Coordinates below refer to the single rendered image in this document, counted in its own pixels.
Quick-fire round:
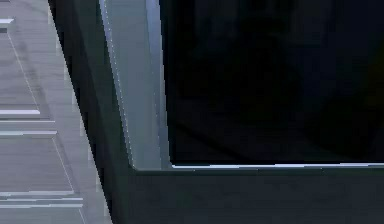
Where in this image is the grey chest of drawers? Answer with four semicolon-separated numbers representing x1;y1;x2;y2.
0;0;114;224

